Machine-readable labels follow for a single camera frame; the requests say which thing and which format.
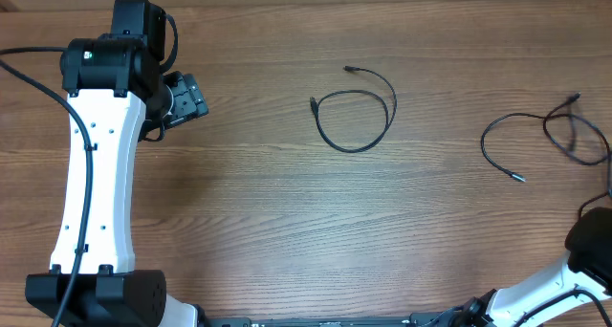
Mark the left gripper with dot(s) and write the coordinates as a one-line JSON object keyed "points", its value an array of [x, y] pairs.
{"points": [[191, 102]]}

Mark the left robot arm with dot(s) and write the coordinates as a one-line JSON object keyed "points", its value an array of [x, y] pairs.
{"points": [[121, 90]]}

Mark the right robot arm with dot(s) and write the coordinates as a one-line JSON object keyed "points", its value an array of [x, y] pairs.
{"points": [[579, 276]]}

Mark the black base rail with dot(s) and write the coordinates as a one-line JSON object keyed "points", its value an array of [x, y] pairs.
{"points": [[413, 320]]}

